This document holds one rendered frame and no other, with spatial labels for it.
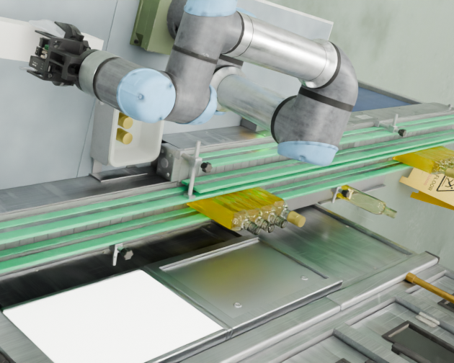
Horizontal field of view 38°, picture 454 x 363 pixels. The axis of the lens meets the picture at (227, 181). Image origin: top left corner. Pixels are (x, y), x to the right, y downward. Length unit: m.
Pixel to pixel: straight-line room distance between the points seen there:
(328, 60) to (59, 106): 0.75
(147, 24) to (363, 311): 0.97
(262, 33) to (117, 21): 0.72
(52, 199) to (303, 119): 0.69
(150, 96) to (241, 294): 0.92
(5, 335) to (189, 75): 0.46
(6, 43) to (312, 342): 1.02
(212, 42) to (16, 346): 0.52
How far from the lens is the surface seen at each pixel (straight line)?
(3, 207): 1.64
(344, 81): 1.32
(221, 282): 1.81
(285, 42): 1.18
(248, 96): 1.52
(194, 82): 1.05
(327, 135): 1.34
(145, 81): 0.96
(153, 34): 1.77
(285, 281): 1.89
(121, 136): 1.83
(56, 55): 1.12
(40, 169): 1.78
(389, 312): 1.98
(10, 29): 1.21
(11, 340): 0.91
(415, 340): 1.90
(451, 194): 5.15
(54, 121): 1.76
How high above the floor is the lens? 2.14
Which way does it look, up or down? 37 degrees down
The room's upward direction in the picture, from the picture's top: 117 degrees clockwise
